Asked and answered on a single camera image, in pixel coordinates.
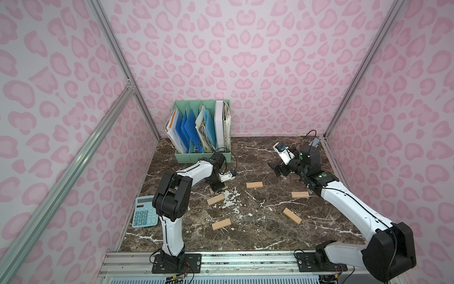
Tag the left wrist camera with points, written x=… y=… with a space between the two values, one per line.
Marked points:
x=229 y=176

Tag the grey stapler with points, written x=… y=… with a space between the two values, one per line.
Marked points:
x=315 y=142

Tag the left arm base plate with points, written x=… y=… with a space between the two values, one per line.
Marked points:
x=165 y=263

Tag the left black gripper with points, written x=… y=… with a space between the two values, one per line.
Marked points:
x=217 y=183

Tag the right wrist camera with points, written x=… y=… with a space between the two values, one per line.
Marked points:
x=284 y=153

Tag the white folder in organizer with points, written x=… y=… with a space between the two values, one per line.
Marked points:
x=219 y=124

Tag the teal calculator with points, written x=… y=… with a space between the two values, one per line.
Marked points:
x=144 y=213

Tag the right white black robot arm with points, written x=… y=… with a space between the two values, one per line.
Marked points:
x=389 y=248

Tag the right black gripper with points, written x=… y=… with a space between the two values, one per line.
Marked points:
x=284 y=167

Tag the aluminium mounting rail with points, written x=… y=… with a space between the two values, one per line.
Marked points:
x=240 y=267

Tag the blue folders in organizer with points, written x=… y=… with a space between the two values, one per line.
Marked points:
x=190 y=132

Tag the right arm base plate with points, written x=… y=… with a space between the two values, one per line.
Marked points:
x=308 y=262

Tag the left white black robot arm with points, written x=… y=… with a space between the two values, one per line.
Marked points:
x=171 y=199

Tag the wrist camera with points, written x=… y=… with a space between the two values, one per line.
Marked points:
x=229 y=176
x=284 y=153

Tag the green file organizer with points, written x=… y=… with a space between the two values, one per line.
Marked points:
x=205 y=126

